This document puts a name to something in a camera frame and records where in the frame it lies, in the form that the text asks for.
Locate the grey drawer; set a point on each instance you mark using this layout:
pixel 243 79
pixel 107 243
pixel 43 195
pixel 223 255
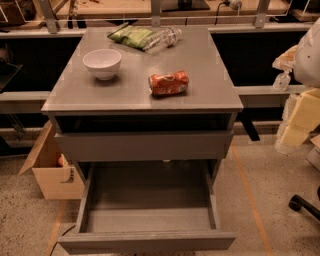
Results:
pixel 132 207
pixel 144 146

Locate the green chip bag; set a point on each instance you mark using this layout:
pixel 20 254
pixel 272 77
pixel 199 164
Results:
pixel 132 36

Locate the black office chair base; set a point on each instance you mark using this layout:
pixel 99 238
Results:
pixel 296 203

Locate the grey top drawer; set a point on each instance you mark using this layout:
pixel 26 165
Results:
pixel 144 146

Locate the clear plastic water bottle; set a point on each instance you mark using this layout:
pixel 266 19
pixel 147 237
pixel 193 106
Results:
pixel 162 39

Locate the cardboard box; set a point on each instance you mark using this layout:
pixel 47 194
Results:
pixel 57 179

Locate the hand sanitizer pump bottle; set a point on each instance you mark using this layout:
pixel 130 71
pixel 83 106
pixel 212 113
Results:
pixel 282 81

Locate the white bowl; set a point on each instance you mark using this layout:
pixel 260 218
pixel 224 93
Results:
pixel 103 64

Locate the crushed orange soda can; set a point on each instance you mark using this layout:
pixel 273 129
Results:
pixel 168 84

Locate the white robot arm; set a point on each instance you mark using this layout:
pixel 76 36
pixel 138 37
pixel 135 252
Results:
pixel 301 114

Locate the grey drawer cabinet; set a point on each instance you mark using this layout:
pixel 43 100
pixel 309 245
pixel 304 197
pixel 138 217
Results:
pixel 80 103

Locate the monitor stand base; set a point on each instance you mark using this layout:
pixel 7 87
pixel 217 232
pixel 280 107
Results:
pixel 183 5

